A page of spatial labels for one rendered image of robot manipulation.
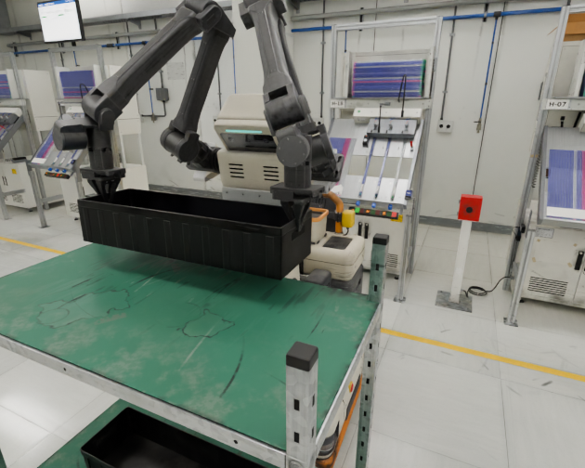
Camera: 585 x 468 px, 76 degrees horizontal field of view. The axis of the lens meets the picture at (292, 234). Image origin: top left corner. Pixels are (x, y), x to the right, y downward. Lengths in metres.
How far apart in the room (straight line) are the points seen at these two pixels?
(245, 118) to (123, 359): 0.72
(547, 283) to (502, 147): 1.82
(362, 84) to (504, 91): 1.83
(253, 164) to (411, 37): 3.52
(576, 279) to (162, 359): 2.77
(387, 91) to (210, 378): 2.60
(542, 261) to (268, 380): 2.57
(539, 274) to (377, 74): 1.79
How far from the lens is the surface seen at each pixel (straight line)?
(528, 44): 4.48
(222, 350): 0.71
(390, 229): 2.98
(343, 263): 1.47
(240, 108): 1.17
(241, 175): 1.23
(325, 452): 1.57
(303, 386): 0.46
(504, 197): 4.56
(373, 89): 3.01
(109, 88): 1.08
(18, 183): 5.89
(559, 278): 3.08
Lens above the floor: 1.37
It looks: 20 degrees down
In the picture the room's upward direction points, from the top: straight up
